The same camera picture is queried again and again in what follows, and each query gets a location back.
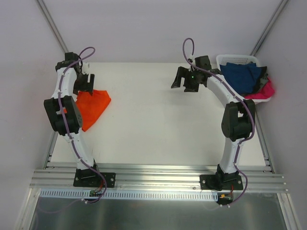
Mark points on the orange t shirt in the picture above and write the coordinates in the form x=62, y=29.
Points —
x=91, y=106

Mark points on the white slotted cable duct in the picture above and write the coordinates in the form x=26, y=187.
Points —
x=130, y=195

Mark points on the dark grey t shirt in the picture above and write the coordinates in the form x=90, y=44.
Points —
x=260, y=76

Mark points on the white plastic laundry basket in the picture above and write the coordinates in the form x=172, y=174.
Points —
x=240, y=59

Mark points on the pink t shirt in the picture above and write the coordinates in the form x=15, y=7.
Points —
x=266, y=92

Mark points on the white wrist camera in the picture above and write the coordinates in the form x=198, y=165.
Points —
x=192, y=58
x=85, y=68

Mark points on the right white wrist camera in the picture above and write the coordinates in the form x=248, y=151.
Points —
x=192, y=58

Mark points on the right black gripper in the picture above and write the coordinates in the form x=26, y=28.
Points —
x=187, y=79

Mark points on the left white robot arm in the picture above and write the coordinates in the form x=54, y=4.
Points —
x=66, y=119

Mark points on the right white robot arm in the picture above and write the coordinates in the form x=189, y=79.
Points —
x=237, y=124

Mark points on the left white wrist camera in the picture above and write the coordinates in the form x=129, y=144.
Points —
x=85, y=68

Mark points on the aluminium mounting rail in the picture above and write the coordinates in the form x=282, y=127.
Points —
x=260, y=179

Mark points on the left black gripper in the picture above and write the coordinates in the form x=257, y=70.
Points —
x=84, y=84

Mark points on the blue t shirt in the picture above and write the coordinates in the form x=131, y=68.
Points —
x=238, y=77

